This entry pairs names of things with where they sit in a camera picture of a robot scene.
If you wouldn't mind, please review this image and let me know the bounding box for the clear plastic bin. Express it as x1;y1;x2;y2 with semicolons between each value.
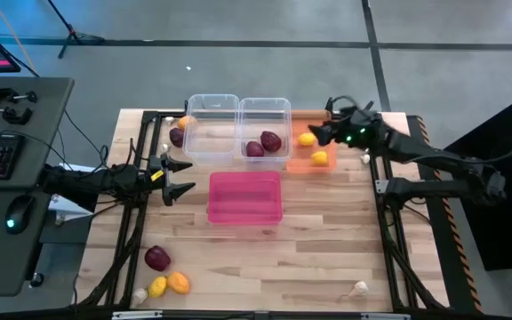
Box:
239;97;293;170
182;93;241;168

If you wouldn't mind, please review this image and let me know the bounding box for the silver metal bracket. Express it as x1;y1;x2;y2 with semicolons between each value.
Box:
111;310;164;320
360;312;412;320

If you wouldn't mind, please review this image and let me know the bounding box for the black computer mouse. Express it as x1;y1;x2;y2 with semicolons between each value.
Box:
4;194;36;236

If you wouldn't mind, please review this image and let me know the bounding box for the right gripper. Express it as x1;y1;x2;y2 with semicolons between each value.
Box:
308;105;384;150

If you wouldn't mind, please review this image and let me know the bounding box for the grey desk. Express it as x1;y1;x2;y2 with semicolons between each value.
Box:
0;76;76;298

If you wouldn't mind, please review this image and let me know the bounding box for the pink plastic bin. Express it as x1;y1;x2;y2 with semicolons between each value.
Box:
206;171;284;227

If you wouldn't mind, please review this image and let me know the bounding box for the orange plastic bin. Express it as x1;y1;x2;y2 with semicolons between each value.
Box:
284;109;338;174

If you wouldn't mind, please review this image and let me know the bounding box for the black aluminium table frame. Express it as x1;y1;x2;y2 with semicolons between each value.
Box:
71;97;451;320

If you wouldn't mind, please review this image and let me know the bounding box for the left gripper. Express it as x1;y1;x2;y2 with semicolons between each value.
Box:
138;152;196;207

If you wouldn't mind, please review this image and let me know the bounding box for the black tripod stand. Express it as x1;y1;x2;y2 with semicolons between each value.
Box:
44;0;107;60

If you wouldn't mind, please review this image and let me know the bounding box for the black screw clamp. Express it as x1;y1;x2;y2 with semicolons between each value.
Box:
0;84;39;104
0;101;34;126

